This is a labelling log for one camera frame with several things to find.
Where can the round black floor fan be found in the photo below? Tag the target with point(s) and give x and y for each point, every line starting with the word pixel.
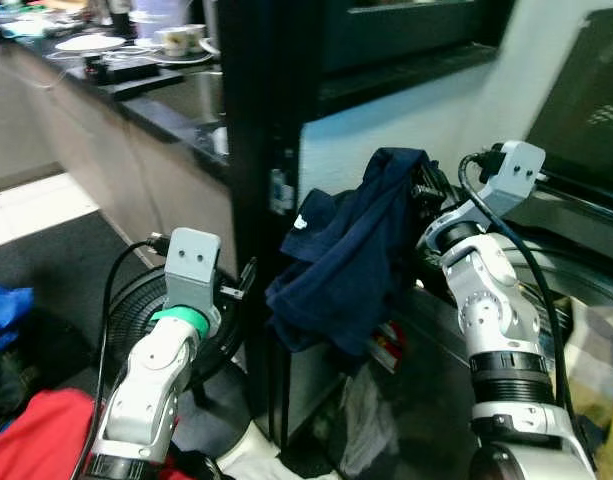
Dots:
pixel 136 300

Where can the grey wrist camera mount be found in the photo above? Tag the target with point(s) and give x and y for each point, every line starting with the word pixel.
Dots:
pixel 511 175
pixel 193 270

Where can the white translucent container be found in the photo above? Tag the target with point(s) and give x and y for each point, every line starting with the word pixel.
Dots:
pixel 161 12

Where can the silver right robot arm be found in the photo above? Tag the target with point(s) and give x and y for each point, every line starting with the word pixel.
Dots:
pixel 496 310

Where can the kitchen counter with black top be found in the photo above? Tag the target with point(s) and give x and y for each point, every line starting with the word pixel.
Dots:
pixel 136 160

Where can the navy blue garment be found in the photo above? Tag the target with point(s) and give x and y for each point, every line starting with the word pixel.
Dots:
pixel 346 260

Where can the dark glass washer lid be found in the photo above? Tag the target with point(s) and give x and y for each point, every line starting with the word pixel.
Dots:
pixel 586 110

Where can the red garment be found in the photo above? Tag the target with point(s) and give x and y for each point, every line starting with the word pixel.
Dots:
pixel 36 440

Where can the white cup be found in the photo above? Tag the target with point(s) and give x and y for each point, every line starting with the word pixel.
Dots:
pixel 174 42

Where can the flat black box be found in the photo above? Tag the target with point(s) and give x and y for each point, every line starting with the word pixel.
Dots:
pixel 121 70

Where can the black clothing heap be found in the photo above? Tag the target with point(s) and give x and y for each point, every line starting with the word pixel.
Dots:
pixel 6 385

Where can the white robot leg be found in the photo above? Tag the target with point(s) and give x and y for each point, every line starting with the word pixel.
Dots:
pixel 251 460

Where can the white plate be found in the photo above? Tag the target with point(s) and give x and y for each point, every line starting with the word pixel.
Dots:
pixel 89 43

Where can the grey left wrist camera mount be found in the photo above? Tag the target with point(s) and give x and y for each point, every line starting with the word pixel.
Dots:
pixel 193 270

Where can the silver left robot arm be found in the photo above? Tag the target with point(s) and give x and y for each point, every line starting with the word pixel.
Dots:
pixel 146 400

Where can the yellow grey plaid shirt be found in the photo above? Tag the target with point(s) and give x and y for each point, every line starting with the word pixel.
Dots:
pixel 601 370

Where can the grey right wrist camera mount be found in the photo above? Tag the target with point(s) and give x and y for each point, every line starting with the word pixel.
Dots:
pixel 511 175

